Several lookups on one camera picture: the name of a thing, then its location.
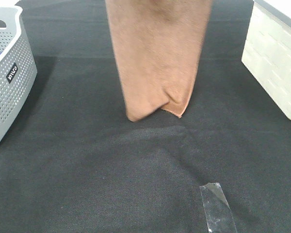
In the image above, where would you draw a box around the brown towel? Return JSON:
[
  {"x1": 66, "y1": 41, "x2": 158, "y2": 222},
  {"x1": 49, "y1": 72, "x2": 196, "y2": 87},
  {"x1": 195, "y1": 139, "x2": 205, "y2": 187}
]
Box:
[{"x1": 105, "y1": 0, "x2": 212, "y2": 122}]

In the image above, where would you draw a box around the clear tape strip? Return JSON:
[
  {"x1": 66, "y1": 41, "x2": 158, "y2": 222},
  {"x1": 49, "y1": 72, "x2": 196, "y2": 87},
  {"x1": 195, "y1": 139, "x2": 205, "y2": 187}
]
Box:
[{"x1": 199, "y1": 183, "x2": 237, "y2": 233}]

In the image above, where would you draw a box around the grey perforated laundry basket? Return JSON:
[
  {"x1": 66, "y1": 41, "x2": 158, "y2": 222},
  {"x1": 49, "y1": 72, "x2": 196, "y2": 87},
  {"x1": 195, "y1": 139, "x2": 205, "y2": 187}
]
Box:
[{"x1": 0, "y1": 5, "x2": 37, "y2": 141}]

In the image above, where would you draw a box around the white plastic storage box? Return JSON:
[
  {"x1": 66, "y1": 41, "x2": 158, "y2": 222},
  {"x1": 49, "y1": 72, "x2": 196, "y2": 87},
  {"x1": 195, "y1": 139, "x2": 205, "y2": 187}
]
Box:
[{"x1": 242, "y1": 0, "x2": 291, "y2": 120}]

